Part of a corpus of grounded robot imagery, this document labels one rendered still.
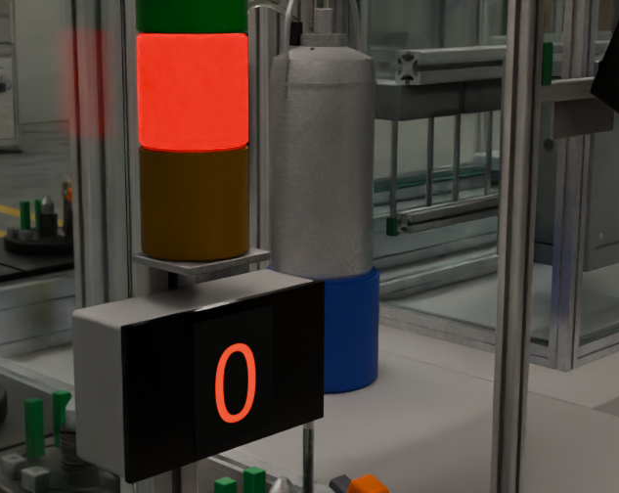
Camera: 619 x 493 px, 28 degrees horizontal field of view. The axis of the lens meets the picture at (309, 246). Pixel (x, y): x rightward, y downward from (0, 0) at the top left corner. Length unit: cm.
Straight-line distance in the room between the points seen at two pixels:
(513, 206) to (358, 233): 68
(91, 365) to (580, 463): 94
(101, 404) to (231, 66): 16
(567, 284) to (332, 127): 40
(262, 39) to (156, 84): 137
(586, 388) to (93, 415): 118
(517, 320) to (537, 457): 51
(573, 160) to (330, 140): 34
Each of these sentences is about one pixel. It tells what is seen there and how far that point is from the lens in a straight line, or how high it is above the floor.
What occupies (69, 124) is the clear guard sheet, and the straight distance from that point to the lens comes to 56.
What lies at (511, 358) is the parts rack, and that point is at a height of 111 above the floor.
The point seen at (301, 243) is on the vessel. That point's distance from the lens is 157.
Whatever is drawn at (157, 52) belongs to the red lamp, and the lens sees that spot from 54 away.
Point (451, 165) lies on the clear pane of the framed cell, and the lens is 182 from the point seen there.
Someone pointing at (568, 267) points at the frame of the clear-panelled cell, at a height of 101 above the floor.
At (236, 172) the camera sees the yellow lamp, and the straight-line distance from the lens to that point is 55.
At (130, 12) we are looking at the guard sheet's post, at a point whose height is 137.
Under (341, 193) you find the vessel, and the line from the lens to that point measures 156.
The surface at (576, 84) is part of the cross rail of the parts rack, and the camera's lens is 96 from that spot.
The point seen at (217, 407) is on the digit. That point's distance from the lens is 57.
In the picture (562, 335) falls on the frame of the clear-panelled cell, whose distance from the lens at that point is 173.
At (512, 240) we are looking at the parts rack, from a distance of 92.
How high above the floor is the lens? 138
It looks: 12 degrees down
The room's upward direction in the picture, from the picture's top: straight up
